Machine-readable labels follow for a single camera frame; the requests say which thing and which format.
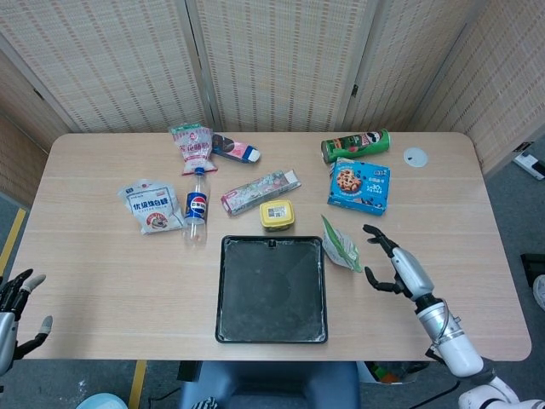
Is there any empty Pepsi plastic bottle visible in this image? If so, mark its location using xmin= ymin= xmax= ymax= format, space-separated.
xmin=181 ymin=167 xmax=209 ymax=248

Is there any yellow floor tape strip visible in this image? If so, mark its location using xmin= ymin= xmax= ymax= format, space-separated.
xmin=127 ymin=360 xmax=148 ymax=409
xmin=0 ymin=207 xmax=27 ymax=274

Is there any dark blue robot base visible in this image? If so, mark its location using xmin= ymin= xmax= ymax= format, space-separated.
xmin=178 ymin=360 xmax=362 ymax=409

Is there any clear bag with red print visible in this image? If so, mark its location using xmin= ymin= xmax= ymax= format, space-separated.
xmin=169 ymin=123 xmax=219 ymax=176

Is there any white shoe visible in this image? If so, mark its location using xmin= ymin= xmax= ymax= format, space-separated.
xmin=532 ymin=274 xmax=545 ymax=312

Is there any round grey cable grommet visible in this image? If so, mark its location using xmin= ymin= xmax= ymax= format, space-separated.
xmin=403 ymin=147 xmax=429 ymax=168

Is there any right arm signal cable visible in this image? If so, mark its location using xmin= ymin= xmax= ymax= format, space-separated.
xmin=427 ymin=300 xmax=463 ymax=346

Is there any white box device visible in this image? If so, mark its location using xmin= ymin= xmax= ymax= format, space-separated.
xmin=513 ymin=142 xmax=545 ymax=180

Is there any green tub with yellow lid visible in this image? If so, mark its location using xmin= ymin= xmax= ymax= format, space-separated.
xmin=259 ymin=199 xmax=295 ymax=233

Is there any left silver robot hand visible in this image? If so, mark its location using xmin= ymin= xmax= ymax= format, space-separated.
xmin=0 ymin=268 xmax=55 ymax=376

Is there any long grey and pink box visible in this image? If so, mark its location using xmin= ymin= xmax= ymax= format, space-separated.
xmin=220 ymin=169 xmax=302 ymax=216

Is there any blue chocolate chip cookie box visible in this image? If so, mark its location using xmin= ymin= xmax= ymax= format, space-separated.
xmin=326 ymin=156 xmax=392 ymax=216

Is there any corn starch bag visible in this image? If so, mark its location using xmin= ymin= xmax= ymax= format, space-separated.
xmin=319 ymin=214 xmax=364 ymax=274

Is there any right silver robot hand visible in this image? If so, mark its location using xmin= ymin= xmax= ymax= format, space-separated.
xmin=362 ymin=224 xmax=436 ymax=303

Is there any black square baking tray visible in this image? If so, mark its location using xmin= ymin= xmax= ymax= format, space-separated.
xmin=215 ymin=234 xmax=329 ymax=344

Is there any white castor sugar bag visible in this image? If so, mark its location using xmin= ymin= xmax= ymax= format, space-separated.
xmin=118 ymin=178 xmax=185 ymax=236

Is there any blue and pink cookie box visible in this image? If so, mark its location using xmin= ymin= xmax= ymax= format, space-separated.
xmin=211 ymin=133 xmax=261 ymax=164

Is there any black table leg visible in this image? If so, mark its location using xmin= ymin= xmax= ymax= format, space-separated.
xmin=176 ymin=360 xmax=204 ymax=383

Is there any bin with colourful blocks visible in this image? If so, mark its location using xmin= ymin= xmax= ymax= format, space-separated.
xmin=357 ymin=360 xmax=431 ymax=384

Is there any light blue round object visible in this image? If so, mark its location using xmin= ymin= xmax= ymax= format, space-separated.
xmin=76 ymin=392 xmax=129 ymax=409

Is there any woven folding screen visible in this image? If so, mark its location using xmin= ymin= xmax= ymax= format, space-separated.
xmin=0 ymin=0 xmax=545 ymax=195

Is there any green Pringles can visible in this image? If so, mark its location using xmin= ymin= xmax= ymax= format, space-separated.
xmin=320 ymin=129 xmax=392 ymax=164

